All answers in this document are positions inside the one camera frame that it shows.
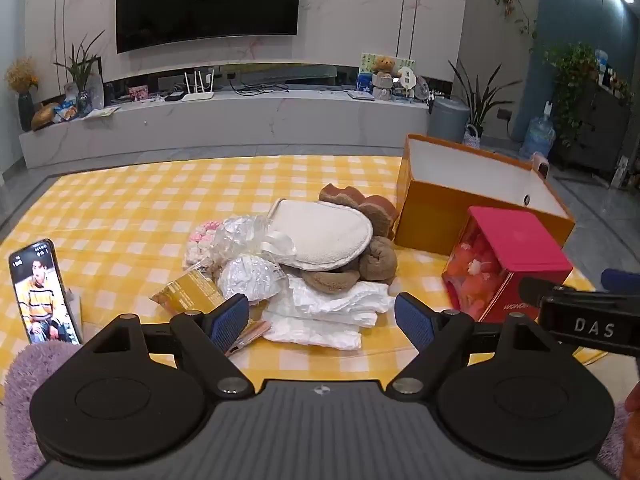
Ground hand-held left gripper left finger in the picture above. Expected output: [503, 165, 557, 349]
[82, 293, 253, 402]

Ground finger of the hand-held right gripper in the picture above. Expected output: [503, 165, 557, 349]
[519, 276, 595, 307]
[600, 268, 640, 295]

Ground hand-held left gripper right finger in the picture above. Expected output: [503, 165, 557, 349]
[385, 292, 566, 403]

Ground brown fluffy plush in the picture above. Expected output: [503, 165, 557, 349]
[300, 235, 398, 295]

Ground pink white fluffy knit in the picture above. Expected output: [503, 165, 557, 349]
[184, 220, 223, 268]

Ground orange cardboard box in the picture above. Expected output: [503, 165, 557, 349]
[395, 133, 577, 261]

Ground white soft cloth mitt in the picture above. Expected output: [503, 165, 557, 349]
[267, 199, 375, 268]

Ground person's right forearm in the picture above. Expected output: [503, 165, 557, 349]
[621, 377, 640, 461]

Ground pink slim packet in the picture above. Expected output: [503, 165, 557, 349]
[225, 320, 273, 358]

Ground silver white padded bag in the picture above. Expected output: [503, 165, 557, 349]
[217, 255, 288, 303]

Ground yellow snack packet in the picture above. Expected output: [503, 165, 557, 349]
[150, 269, 226, 311]

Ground red gift box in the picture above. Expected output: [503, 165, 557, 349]
[441, 205, 573, 323]

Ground clear crinkled plastic bag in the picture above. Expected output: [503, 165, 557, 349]
[207, 215, 296, 271]

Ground white plastic bag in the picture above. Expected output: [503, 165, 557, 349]
[262, 275, 396, 351]

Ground brown toast plush pillow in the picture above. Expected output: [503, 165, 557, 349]
[320, 183, 400, 238]

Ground dark cabinet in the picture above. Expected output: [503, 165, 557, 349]
[552, 77, 633, 173]

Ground blue water bottle with pump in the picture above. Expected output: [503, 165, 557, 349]
[520, 101, 557, 160]

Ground leafy plant in woven basket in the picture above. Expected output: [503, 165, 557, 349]
[447, 60, 521, 150]

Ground smartphone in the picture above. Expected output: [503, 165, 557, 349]
[8, 239, 83, 346]

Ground marble television console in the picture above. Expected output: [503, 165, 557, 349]
[19, 82, 436, 170]

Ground grey trash bin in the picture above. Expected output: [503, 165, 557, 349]
[427, 96, 471, 145]

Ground bushy green vine plant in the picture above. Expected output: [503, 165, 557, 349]
[542, 42, 601, 148]

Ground purple fuzzy rug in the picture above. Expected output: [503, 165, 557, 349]
[2, 342, 88, 480]

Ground white router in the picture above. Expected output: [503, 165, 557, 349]
[181, 71, 216, 102]

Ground white round hand fan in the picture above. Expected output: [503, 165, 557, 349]
[397, 65, 418, 98]

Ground teddy bear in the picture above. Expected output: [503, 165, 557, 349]
[372, 56, 398, 98]

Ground blue snack bags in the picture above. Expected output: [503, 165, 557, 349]
[52, 97, 81, 123]

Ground green printed card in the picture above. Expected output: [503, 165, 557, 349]
[360, 52, 396, 73]

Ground bread loaf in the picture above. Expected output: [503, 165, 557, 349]
[31, 102, 61, 132]

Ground green plant in glass vase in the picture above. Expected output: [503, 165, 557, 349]
[54, 30, 106, 116]

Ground black television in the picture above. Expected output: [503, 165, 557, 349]
[116, 0, 303, 54]

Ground yellow flowers in dark vase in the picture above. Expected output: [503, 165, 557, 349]
[5, 57, 40, 133]

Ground black cables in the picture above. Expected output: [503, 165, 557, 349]
[227, 72, 291, 96]

